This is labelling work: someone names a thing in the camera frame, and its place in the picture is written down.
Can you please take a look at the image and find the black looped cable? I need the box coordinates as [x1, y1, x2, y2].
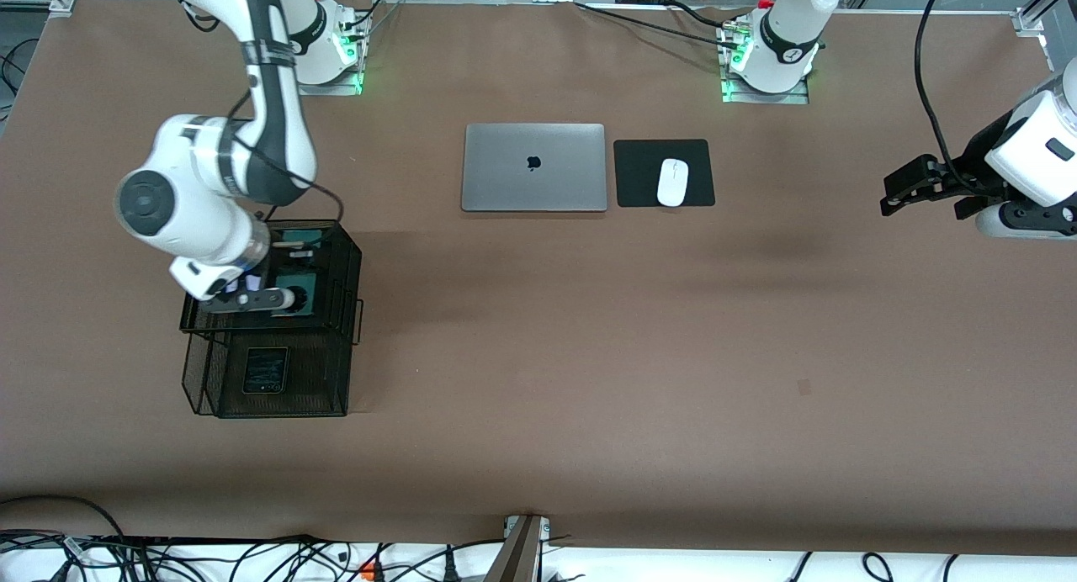
[0, 494, 127, 558]

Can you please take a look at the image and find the green phone round camera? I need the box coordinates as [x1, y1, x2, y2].
[276, 226, 326, 317]

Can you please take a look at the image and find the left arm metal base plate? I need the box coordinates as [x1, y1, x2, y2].
[722, 69, 810, 105]

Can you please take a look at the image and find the black mouse pad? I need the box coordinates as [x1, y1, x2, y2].
[613, 139, 717, 209]

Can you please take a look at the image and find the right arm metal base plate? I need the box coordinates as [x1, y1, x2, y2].
[294, 61, 364, 97]

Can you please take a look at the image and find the long black table cable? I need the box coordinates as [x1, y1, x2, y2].
[575, 2, 737, 45]

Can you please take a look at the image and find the aluminium frame corner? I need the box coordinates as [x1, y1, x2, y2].
[1012, 0, 1077, 36]

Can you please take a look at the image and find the black wire mesh two-tier tray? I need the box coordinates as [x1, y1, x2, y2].
[179, 219, 364, 419]

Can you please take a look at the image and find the silver laptop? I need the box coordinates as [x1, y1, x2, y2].
[460, 123, 608, 214]

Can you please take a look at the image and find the white computer mouse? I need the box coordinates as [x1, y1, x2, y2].
[656, 158, 690, 208]

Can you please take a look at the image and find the aluminium profile bracket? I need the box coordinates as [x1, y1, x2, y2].
[484, 515, 552, 582]

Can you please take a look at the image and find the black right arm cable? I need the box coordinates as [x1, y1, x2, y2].
[177, 0, 346, 225]

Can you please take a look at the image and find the black folding phone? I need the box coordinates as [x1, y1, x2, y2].
[242, 347, 289, 395]

